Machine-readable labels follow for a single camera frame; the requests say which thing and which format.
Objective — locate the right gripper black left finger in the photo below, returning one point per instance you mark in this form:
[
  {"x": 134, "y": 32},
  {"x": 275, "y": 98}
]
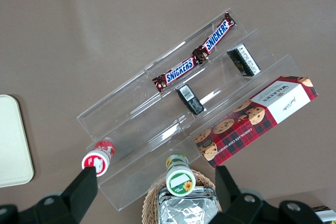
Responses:
[{"x": 76, "y": 197}]

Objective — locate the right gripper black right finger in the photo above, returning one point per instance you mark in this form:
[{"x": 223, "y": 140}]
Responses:
[{"x": 236, "y": 208}]

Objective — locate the foil trays in wicker basket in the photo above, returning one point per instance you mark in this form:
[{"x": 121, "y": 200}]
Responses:
[{"x": 149, "y": 203}]

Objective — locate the cream plastic tray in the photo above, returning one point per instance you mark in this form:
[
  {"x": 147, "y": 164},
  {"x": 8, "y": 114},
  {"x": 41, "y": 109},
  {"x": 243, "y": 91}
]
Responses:
[{"x": 13, "y": 142}]

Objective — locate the red lid yogurt cup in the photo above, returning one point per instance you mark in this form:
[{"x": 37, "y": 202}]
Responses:
[{"x": 95, "y": 159}]

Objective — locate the stack of foil containers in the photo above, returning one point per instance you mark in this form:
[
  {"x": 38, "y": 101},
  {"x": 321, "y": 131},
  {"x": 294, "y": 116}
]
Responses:
[{"x": 183, "y": 211}]

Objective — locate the green lid yogurt cup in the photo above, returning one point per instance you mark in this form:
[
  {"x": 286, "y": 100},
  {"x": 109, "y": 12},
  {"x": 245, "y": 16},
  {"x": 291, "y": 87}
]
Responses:
[{"x": 179, "y": 179}]

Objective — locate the red tartan Walkers cookie box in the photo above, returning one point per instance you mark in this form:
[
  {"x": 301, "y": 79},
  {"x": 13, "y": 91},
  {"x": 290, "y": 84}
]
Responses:
[{"x": 252, "y": 127}]

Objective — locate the white plastic snack bin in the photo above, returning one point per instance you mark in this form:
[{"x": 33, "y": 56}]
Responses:
[{"x": 325, "y": 212}]

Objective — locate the clear acrylic tiered stand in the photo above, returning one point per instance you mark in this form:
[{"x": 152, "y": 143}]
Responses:
[{"x": 136, "y": 119}]

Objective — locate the small black box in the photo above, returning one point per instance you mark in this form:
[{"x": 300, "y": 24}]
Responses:
[
  {"x": 190, "y": 100},
  {"x": 244, "y": 60}
]

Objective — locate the Snickers chocolate bar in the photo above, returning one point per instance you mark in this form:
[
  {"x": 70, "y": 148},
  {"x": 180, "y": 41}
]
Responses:
[
  {"x": 178, "y": 73},
  {"x": 216, "y": 36}
]

